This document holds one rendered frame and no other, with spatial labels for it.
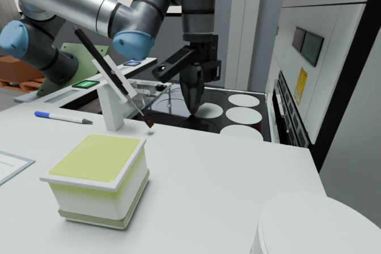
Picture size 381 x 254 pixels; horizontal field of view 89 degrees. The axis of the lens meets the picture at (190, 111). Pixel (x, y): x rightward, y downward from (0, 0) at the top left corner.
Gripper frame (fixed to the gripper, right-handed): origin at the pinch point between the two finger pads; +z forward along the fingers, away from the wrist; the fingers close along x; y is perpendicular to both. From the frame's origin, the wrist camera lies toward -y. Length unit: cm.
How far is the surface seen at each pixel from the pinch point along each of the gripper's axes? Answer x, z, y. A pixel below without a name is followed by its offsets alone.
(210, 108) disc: -0.1, 1.3, 7.2
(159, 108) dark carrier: 9.1, 1.4, -5.1
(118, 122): -5.7, -6.4, -20.8
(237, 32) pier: 128, 0, 162
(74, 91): 22.8, -4.3, -24.6
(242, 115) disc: -9.0, 1.3, 11.7
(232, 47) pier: 131, 17, 160
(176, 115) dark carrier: 2.0, 1.3, -3.5
